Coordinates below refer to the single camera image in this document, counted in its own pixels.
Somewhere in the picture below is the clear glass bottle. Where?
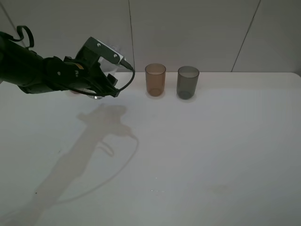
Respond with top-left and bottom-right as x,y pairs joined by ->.
87,43 -> 127,101

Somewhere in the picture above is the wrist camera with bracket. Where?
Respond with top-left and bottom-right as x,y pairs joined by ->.
75,37 -> 134,70

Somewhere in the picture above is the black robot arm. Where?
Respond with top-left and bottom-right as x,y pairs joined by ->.
0,32 -> 119,97

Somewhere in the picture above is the grey translucent cup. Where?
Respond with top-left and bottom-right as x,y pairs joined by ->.
176,66 -> 199,100

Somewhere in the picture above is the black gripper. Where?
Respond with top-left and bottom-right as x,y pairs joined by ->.
44,56 -> 120,97

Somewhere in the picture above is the orange translucent cup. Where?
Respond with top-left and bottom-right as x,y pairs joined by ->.
145,63 -> 166,97

